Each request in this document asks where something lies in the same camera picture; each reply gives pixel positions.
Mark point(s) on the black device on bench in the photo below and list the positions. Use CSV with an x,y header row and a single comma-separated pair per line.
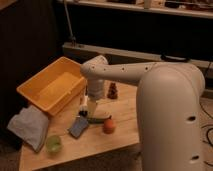
x,y
174,59

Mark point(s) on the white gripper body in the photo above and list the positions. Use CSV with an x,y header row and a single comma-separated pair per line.
x,y
91,107

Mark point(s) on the upper wooden shelf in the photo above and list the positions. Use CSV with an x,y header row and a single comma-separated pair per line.
x,y
145,8

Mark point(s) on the blue sponge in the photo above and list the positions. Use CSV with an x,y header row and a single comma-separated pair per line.
x,y
78,126

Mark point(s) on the green plastic cup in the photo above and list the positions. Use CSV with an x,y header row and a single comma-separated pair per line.
x,y
53,144

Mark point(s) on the yellow plastic bin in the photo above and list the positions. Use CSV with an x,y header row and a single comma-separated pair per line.
x,y
53,87

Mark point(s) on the low wooden shelf bench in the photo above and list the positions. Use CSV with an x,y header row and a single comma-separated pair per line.
x,y
114,56

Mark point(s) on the brown figurine toy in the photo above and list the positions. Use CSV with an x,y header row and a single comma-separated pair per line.
x,y
112,92

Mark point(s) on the grey cloth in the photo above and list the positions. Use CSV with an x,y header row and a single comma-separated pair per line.
x,y
31,125

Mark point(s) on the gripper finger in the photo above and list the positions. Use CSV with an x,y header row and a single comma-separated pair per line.
x,y
83,110

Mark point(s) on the metal stand pole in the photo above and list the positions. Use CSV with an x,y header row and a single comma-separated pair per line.
x,y
72,37

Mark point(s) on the orange fruit toy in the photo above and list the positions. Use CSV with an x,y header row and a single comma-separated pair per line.
x,y
109,126

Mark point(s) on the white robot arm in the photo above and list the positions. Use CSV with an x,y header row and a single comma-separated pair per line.
x,y
167,105

